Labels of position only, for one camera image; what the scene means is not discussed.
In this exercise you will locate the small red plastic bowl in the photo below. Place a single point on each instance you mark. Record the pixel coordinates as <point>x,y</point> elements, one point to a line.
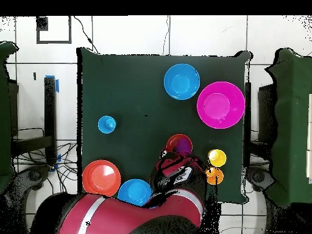
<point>171,142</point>

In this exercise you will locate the purple plastic cup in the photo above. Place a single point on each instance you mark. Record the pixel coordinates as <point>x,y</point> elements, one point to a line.
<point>184,146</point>

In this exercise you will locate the blue plastic bowl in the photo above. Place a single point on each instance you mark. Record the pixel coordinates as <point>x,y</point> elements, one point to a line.
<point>181,82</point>
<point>134,191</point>

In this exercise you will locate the orange plastic cup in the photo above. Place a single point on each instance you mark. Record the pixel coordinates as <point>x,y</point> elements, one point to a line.
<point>215,176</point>

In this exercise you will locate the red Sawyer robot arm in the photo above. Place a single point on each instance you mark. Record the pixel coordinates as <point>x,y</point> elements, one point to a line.
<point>126,217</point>

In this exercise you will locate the dark green table cloth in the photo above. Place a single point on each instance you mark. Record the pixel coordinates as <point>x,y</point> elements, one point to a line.
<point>136,92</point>

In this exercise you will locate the blue plastic cup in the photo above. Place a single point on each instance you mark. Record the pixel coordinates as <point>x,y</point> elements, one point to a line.
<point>106,124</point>

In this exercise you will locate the yellow plastic cup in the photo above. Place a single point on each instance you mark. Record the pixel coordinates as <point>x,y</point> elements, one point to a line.
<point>218,159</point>

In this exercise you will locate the large pink plastic bowl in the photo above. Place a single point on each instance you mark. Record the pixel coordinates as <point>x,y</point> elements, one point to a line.
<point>220,104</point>

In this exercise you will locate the large orange-red plastic bowl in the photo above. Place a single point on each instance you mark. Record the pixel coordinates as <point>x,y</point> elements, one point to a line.
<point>101,178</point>

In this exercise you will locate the blue tape strip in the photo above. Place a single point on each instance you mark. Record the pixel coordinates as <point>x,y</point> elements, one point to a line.
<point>57,86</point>

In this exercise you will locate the grey stand base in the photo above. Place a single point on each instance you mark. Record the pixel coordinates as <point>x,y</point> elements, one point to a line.
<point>34,175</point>
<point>258,176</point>

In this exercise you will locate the green-clothed side table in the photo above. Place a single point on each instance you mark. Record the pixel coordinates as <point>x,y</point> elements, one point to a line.
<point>4,109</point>
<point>292,121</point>

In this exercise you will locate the black square floor frame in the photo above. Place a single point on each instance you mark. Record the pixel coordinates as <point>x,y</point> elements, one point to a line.
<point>42,24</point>

